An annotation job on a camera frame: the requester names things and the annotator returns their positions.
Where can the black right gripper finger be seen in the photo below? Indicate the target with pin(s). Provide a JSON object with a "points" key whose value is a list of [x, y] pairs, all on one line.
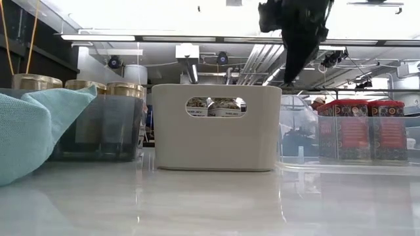
{"points": [[295, 59]]}

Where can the clear herb spice jar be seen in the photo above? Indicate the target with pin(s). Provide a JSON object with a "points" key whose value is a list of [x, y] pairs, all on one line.
{"points": [[224, 106], [197, 106]]}

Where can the red-lidded patterned spice tin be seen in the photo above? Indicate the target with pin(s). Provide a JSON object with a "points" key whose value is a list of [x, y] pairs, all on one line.
{"points": [[388, 131], [343, 131]]}

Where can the teal cloth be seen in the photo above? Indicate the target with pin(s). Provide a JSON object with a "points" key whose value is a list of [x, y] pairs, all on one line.
{"points": [[33, 131]]}

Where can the silver ceiling ducts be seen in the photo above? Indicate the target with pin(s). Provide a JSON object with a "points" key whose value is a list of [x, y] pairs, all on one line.
{"points": [[259, 62]]}

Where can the black track light cluster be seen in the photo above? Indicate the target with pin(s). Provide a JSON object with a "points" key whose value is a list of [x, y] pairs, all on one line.
{"points": [[333, 59]]}

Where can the person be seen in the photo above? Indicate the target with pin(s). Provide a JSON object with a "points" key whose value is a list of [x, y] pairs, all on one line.
{"points": [[319, 103]]}

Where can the round blue-lensed spotlight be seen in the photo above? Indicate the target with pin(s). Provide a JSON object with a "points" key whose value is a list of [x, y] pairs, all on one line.
{"points": [[222, 58], [115, 62]]}

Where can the small black ceiling light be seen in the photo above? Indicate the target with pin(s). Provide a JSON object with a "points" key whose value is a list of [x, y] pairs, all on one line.
{"points": [[364, 84]]}

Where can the flat ceiling light fixture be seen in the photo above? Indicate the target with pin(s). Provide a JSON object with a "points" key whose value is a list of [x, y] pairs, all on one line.
{"points": [[375, 4]]}

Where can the clear plastic bin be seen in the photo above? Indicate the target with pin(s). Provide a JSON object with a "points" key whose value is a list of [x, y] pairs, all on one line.
{"points": [[302, 164]]}

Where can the white box ceiling fixture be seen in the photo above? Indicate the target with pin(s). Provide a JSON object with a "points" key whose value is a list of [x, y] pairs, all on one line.
{"points": [[187, 50]]}

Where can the white plastic bin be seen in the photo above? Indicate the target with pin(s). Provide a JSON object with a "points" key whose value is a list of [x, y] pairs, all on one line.
{"points": [[216, 144]]}

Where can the white cylindrical column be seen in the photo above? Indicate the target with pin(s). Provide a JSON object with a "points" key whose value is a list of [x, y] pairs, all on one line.
{"points": [[134, 75]]}

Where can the smoky grey translucent bin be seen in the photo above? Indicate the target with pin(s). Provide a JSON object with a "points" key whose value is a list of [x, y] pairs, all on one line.
{"points": [[138, 144]]}

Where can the long ceiling light beam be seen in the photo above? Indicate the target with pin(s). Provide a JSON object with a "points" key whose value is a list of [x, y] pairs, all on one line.
{"points": [[98, 37]]}

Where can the black horizontal rail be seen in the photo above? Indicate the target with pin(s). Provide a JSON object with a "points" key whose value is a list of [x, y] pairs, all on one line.
{"points": [[377, 90]]}

